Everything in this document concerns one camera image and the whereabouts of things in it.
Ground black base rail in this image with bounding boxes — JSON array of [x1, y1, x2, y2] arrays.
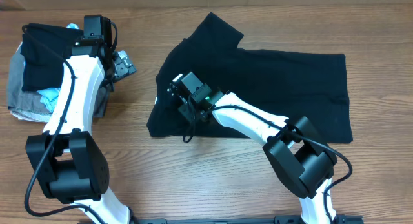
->
[[77, 214, 365, 224]]

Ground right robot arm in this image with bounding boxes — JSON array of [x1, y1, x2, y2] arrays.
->
[[167, 72, 339, 223]]

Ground folded white mesh garment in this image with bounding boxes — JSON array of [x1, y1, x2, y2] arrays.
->
[[10, 110, 51, 123]]

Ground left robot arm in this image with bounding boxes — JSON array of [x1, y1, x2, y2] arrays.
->
[[22, 15, 136, 223]]

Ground folded black garment on pile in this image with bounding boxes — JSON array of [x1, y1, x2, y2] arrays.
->
[[21, 23, 83, 92]]

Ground folded light blue garment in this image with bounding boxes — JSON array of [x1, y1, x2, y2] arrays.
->
[[37, 23, 83, 112]]

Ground black t-shirt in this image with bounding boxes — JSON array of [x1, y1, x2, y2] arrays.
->
[[147, 14, 353, 143]]

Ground folded grey trousers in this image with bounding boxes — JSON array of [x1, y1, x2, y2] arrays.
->
[[6, 51, 112, 119]]

